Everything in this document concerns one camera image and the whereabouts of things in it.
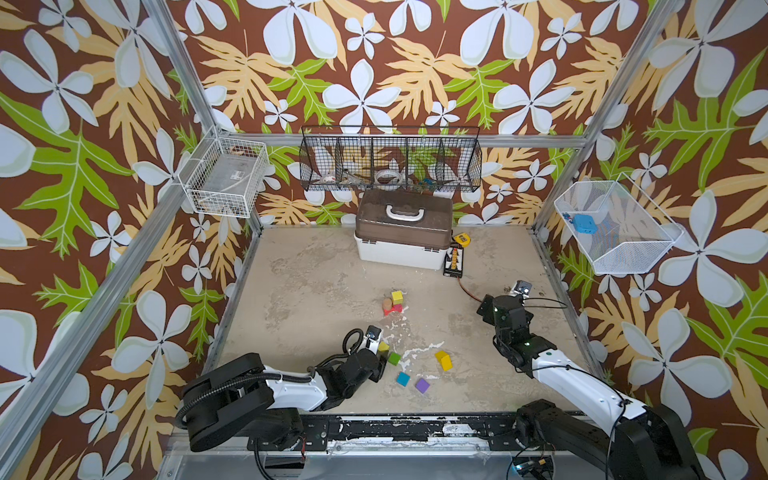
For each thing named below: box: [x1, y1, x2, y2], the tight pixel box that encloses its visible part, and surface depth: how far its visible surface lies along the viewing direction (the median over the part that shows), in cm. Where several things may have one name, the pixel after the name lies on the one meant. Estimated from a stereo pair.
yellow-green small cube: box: [391, 290, 404, 305], surface depth 93 cm
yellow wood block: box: [435, 350, 453, 371], surface depth 87 cm
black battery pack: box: [443, 242, 464, 279], surface depth 110 cm
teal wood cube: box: [396, 371, 411, 387], surface depth 86 cm
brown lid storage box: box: [354, 189, 454, 271], surface depth 98 cm
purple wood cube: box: [415, 378, 430, 394], surface depth 84 cm
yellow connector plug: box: [453, 232, 471, 247], surface depth 117 cm
